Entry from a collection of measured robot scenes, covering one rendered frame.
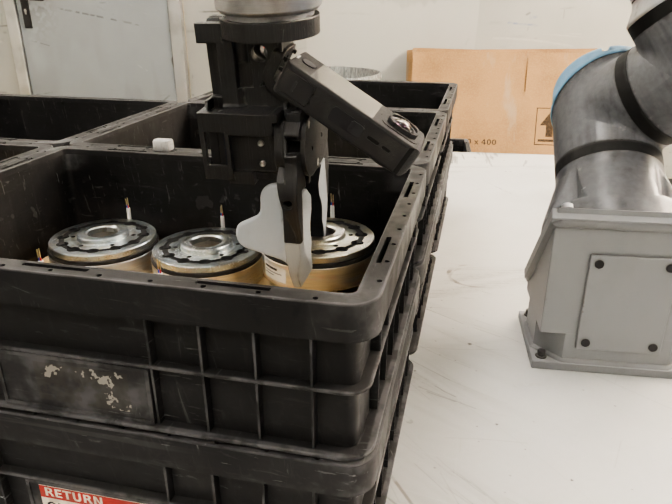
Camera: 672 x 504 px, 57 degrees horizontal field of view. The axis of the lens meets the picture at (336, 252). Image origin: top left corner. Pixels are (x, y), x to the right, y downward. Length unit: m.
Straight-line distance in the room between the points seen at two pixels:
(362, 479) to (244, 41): 0.29
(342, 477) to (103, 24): 3.82
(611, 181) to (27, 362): 0.56
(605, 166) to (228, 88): 0.42
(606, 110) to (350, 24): 3.01
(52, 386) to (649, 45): 0.63
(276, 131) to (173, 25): 3.46
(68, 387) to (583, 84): 0.62
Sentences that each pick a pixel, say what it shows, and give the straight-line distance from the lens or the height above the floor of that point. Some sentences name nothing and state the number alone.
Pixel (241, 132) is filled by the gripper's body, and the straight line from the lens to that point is 0.47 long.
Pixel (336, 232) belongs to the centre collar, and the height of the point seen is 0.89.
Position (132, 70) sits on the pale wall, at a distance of 4.06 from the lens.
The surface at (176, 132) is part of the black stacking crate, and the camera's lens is 0.95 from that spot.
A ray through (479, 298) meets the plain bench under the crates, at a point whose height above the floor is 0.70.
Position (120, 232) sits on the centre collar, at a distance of 0.64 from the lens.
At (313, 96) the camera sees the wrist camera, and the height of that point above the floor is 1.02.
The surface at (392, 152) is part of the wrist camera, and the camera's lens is 0.45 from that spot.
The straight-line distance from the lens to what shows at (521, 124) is 3.56.
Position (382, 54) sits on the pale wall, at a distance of 3.69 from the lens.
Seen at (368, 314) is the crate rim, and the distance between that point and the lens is 0.34.
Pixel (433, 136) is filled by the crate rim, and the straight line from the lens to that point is 0.74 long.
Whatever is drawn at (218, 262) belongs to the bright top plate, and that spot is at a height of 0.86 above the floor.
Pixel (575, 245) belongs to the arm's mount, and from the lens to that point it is 0.68.
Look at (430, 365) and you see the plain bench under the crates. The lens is 0.71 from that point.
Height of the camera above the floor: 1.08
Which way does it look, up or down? 23 degrees down
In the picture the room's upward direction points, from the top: straight up
